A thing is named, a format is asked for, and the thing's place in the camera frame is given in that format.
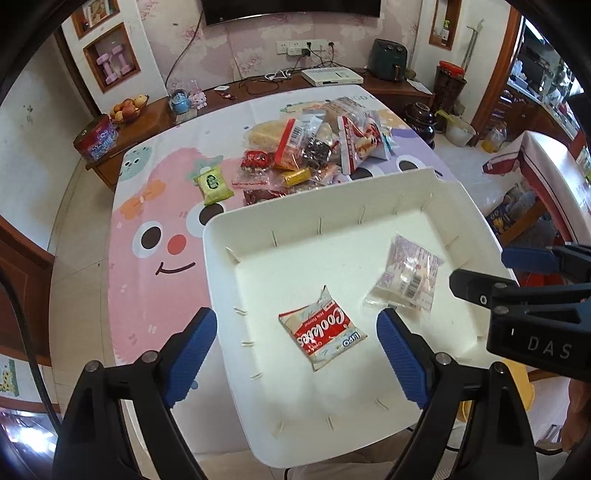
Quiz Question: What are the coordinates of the white plastic tray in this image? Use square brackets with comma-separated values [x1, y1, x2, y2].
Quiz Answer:
[202, 167, 520, 468]

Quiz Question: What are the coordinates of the red cookie packet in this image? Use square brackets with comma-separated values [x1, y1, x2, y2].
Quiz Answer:
[278, 285, 369, 373]

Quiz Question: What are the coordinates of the dark brown ceramic pot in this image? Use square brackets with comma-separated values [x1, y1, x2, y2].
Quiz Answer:
[403, 102, 437, 149]

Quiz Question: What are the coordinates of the thick black cable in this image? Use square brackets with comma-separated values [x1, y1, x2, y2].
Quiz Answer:
[0, 265, 61, 430]

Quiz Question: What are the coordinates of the black television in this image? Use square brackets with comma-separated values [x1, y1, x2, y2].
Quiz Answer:
[201, 0, 382, 27]

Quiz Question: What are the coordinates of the black looped cable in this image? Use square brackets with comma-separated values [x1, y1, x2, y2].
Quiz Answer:
[240, 74, 287, 95]

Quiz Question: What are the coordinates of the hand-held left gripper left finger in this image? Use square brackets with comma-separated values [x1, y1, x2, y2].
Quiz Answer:
[54, 307, 219, 480]

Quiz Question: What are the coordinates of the white plastic bucket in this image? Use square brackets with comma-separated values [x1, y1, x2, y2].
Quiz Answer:
[444, 115, 477, 148]

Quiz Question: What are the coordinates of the framed picture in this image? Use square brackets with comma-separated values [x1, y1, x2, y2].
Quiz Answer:
[85, 0, 122, 26]

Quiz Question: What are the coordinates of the cartoon printed tablecloth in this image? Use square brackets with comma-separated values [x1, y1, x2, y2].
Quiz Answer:
[107, 84, 460, 455]

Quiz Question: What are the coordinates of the dark wicker basket red lid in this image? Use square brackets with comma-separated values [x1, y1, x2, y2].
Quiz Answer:
[434, 61, 468, 121]

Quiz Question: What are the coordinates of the wooden television cabinet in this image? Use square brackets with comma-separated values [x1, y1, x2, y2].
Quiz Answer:
[83, 68, 435, 190]

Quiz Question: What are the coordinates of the green snack packet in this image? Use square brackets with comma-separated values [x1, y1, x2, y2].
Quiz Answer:
[193, 166, 230, 206]

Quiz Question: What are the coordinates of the white set-top box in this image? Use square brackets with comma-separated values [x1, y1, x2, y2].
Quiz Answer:
[301, 67, 365, 88]

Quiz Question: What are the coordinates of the bowl of fruit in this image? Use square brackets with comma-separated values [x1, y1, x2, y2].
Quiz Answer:
[110, 95, 149, 126]

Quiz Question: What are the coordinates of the black television cable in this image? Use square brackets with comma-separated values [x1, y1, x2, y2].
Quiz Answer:
[166, 25, 204, 90]

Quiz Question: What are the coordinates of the yellow printed picture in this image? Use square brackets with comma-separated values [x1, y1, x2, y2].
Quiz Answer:
[0, 355, 21, 398]

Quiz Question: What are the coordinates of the white cloth covered furniture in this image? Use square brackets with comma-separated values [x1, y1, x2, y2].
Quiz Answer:
[517, 130, 591, 241]

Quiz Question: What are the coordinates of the red round tin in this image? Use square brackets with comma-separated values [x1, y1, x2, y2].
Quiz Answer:
[74, 115, 118, 162]

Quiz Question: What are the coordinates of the yellow stool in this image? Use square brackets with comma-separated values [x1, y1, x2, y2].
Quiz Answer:
[462, 360, 536, 421]

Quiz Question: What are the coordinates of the pink snow globe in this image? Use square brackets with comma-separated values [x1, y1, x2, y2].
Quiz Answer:
[187, 79, 206, 109]

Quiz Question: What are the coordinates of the pile of snack packets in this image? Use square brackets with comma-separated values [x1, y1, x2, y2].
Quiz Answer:
[232, 97, 398, 206]

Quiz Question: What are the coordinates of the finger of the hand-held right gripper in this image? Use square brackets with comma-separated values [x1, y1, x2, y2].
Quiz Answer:
[502, 244, 591, 280]
[449, 269, 591, 320]

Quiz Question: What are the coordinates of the dark green air fryer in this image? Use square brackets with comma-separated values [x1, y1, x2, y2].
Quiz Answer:
[372, 38, 406, 83]

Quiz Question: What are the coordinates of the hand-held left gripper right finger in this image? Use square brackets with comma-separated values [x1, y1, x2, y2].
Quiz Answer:
[376, 308, 539, 480]

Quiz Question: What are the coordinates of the clear purple snack packet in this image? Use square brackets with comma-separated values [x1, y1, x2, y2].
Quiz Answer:
[363, 234, 445, 315]

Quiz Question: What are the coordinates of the blue printed bag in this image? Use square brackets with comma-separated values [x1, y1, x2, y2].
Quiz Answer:
[485, 187, 539, 236]

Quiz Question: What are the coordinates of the brown wooden door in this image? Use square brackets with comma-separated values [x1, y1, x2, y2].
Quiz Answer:
[0, 217, 56, 365]

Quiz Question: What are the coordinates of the jar of orange liquid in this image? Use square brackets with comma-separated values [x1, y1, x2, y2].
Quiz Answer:
[481, 122, 508, 153]

